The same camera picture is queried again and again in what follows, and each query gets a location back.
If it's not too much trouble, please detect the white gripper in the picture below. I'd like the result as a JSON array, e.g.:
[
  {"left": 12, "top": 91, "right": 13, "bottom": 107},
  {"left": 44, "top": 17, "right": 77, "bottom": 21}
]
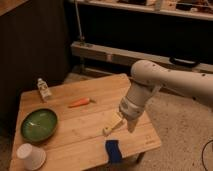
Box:
[{"left": 103, "top": 97, "right": 144, "bottom": 136}]

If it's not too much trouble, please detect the small clear plastic bottle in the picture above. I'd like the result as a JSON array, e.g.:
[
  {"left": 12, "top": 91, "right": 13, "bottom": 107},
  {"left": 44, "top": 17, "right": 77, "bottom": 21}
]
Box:
[{"left": 37, "top": 78, "right": 52, "bottom": 102}]

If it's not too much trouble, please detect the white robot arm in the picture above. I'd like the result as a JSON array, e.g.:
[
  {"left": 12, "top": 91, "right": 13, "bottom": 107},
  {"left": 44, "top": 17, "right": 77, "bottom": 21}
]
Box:
[{"left": 103, "top": 60, "right": 213, "bottom": 136}]

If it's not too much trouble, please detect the green ceramic bowl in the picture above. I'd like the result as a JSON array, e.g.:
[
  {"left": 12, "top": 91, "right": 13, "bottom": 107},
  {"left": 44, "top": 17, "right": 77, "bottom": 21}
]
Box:
[{"left": 20, "top": 108, "right": 58, "bottom": 143}]

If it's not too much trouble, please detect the blue tape patch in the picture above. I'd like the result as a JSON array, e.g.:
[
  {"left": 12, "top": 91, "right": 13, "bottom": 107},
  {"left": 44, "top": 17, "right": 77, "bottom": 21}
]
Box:
[{"left": 105, "top": 140, "right": 122, "bottom": 164}]

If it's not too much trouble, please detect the wooden folding table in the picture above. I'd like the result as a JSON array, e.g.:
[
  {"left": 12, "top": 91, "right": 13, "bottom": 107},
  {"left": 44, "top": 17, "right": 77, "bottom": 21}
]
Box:
[{"left": 8, "top": 73, "right": 163, "bottom": 171}]

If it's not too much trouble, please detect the orange toy carrot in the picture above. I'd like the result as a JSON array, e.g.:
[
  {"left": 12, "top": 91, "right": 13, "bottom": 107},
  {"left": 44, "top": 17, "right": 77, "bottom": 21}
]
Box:
[{"left": 68, "top": 97, "right": 96, "bottom": 108}]

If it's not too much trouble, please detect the white paper cup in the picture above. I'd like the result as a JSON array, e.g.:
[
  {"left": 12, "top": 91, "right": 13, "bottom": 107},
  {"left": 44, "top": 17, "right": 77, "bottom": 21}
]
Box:
[{"left": 16, "top": 143, "right": 47, "bottom": 171}]

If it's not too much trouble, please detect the metal shelf rack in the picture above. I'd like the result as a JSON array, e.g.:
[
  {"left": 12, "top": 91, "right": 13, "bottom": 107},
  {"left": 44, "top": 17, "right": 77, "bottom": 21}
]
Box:
[{"left": 68, "top": 0, "right": 213, "bottom": 74}]

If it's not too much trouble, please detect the black handle strap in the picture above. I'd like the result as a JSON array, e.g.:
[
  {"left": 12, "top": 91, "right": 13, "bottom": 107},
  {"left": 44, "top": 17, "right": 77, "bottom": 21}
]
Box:
[{"left": 168, "top": 56, "right": 201, "bottom": 69}]

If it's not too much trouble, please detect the black floor cable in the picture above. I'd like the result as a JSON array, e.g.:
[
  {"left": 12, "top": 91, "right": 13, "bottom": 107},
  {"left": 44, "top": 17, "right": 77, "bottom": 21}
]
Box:
[{"left": 201, "top": 139, "right": 213, "bottom": 171}]

